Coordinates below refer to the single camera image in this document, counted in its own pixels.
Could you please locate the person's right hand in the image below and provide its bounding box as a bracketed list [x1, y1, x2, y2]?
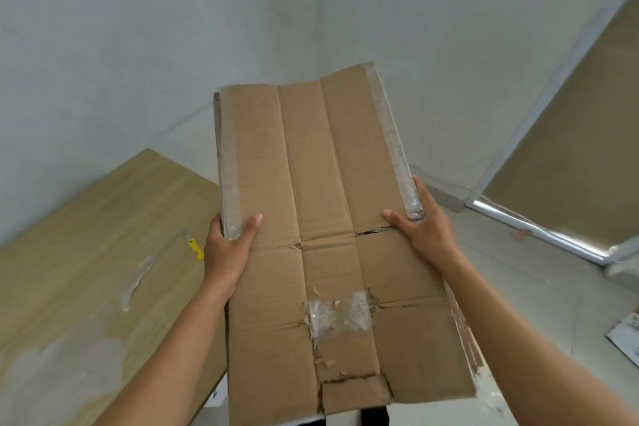
[381, 176, 460, 274]

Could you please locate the person's left hand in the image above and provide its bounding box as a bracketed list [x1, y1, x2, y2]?
[203, 212, 264, 302]

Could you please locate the yellow utility knife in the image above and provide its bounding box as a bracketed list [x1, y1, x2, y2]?
[182, 229, 206, 262]

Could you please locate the person's left forearm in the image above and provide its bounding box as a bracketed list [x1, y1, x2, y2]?
[95, 286, 240, 426]

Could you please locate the person's right forearm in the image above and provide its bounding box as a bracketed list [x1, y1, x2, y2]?
[439, 260, 639, 426]

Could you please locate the person's right black sock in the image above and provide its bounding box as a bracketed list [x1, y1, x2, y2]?
[360, 407, 389, 426]

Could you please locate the light wooden table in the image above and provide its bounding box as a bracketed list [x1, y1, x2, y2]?
[0, 148, 228, 426]

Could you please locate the beige door panel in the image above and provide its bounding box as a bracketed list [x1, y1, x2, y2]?
[467, 0, 639, 267]

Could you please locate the white printed paper sheet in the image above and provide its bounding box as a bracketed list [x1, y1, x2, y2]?
[606, 310, 639, 367]

